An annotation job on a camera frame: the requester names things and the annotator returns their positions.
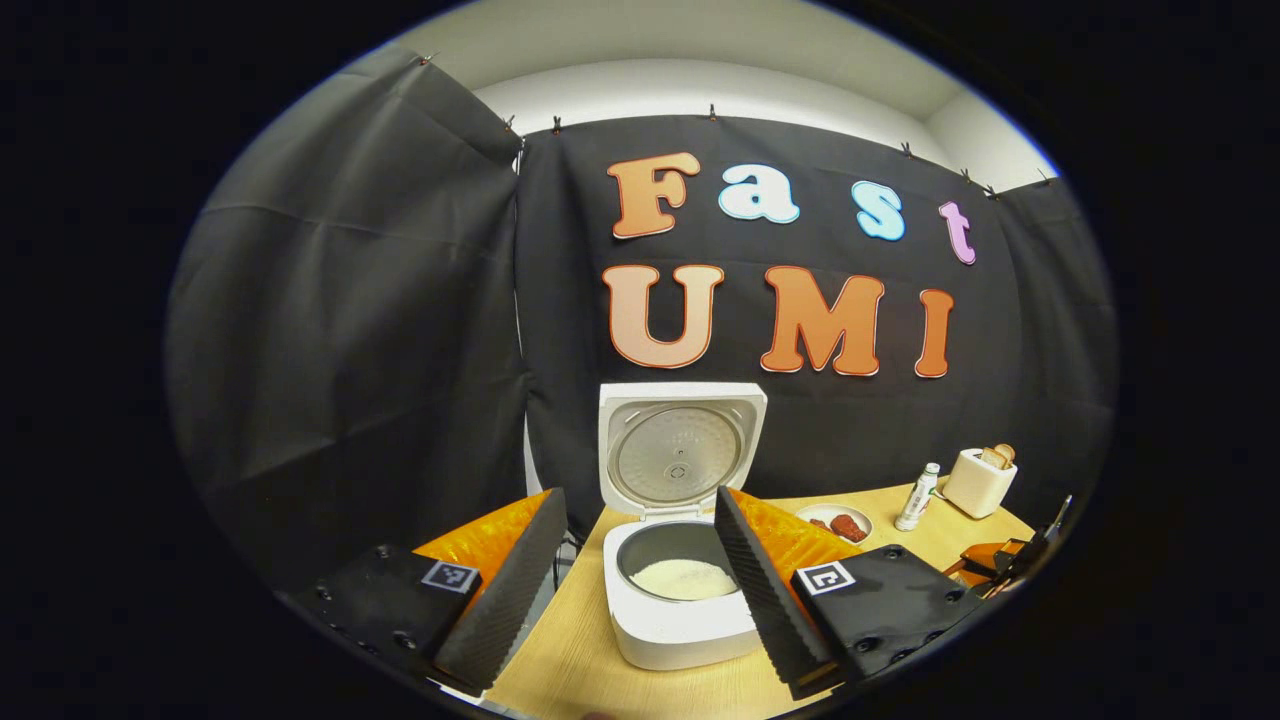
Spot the white round plate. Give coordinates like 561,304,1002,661
795,503,874,546

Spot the white toaster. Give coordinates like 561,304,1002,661
942,448,1019,520

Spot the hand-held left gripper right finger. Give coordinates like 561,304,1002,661
713,486,986,701

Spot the white drink bottle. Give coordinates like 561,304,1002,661
894,462,942,532

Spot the white rice cooker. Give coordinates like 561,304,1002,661
598,381,769,671

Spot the black backdrop cloth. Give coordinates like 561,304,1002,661
165,45,1119,601

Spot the white rice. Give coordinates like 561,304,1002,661
630,559,741,601

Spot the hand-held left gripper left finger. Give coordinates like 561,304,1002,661
283,487,569,698

